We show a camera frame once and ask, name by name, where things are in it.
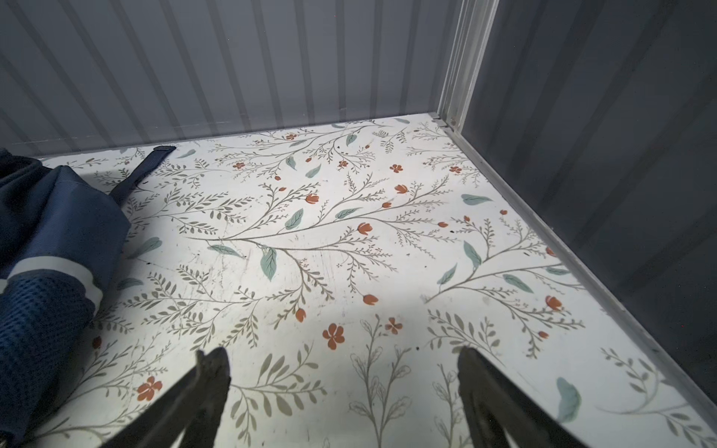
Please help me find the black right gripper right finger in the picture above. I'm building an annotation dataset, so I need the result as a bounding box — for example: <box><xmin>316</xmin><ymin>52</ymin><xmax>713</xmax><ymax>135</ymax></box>
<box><xmin>457</xmin><ymin>346</ymin><xmax>584</xmax><ymax>448</ymax></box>

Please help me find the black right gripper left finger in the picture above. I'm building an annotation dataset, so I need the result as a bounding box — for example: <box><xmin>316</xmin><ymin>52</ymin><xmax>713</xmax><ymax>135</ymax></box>
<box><xmin>104</xmin><ymin>347</ymin><xmax>231</xmax><ymax>448</ymax></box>

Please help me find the navy blue student backpack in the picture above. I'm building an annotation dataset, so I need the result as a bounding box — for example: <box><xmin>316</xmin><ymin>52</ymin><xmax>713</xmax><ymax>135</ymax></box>
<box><xmin>1</xmin><ymin>146</ymin><xmax>174</xmax><ymax>447</ymax></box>

